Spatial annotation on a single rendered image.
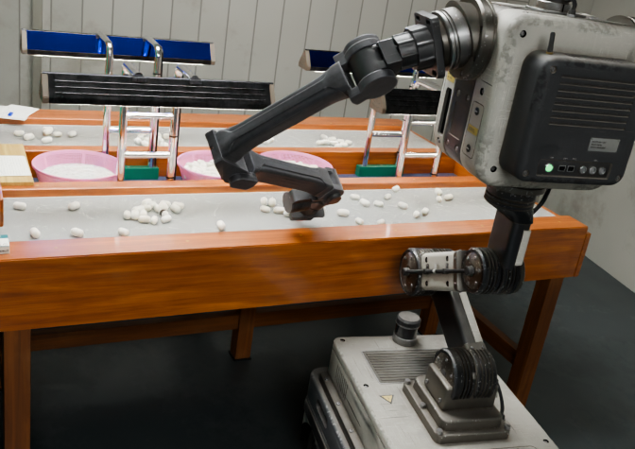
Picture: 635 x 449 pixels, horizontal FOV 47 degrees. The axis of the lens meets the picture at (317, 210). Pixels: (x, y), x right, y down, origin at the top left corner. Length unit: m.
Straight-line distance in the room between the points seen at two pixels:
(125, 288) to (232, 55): 2.25
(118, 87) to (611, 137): 1.19
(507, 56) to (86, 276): 1.06
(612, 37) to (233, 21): 2.61
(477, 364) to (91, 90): 1.17
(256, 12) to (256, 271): 2.17
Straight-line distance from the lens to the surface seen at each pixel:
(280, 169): 1.72
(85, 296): 1.83
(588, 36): 1.51
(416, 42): 1.44
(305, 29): 3.96
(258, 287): 1.96
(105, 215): 2.06
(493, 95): 1.45
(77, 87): 1.96
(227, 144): 1.53
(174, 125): 2.22
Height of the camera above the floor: 1.56
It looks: 21 degrees down
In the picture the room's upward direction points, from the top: 9 degrees clockwise
